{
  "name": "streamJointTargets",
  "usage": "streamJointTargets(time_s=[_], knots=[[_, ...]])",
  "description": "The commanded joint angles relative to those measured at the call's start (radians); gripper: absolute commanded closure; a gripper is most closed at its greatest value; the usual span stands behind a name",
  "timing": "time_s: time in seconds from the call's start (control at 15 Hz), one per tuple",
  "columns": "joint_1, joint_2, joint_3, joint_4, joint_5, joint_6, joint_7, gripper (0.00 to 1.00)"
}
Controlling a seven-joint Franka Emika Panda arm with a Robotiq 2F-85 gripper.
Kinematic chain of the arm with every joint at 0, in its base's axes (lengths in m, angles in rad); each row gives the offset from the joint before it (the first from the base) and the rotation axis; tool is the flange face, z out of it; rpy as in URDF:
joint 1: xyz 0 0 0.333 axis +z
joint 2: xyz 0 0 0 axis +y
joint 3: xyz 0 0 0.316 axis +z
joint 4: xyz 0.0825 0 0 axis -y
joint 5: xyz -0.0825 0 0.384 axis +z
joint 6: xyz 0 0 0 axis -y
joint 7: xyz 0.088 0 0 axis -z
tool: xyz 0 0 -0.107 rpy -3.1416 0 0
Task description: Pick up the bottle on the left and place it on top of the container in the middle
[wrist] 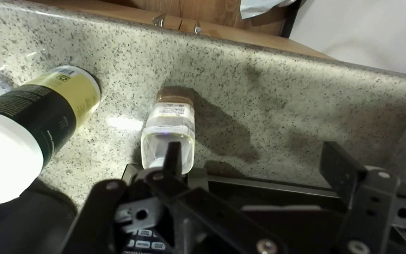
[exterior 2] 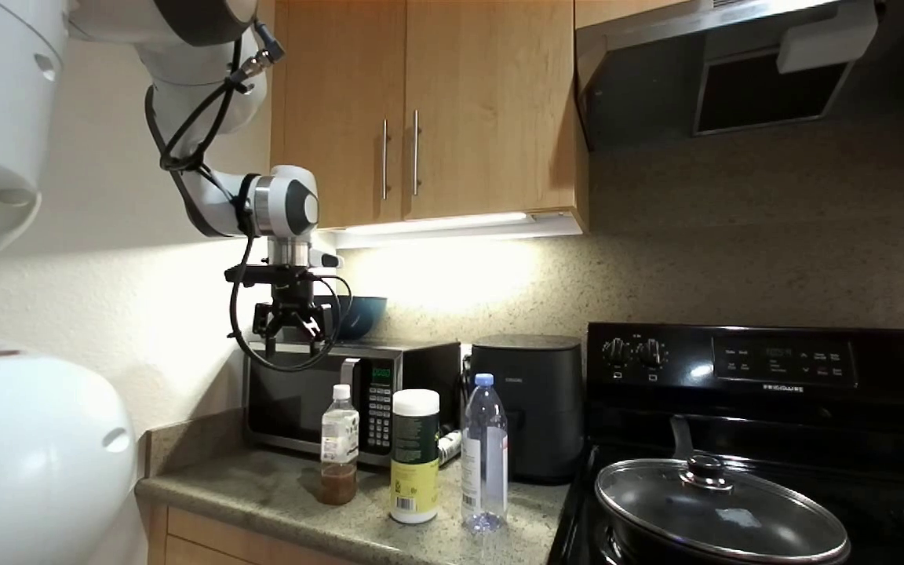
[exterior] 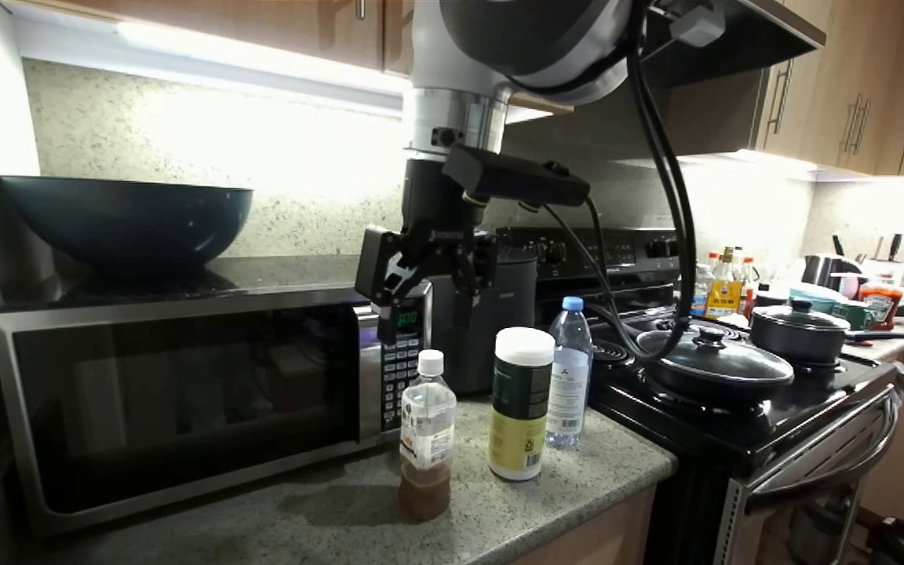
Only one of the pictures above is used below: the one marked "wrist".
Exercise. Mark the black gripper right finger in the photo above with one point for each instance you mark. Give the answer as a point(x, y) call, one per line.
point(372, 198)

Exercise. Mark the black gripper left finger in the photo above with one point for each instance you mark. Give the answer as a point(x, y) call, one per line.
point(173, 157)

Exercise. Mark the clear bottle with brown tea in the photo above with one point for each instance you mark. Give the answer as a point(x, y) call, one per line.
point(169, 125)

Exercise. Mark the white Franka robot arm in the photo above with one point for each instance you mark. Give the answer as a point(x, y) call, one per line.
point(362, 33)

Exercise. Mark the green yellow canister white lid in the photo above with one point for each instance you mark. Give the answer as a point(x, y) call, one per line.
point(48, 117)

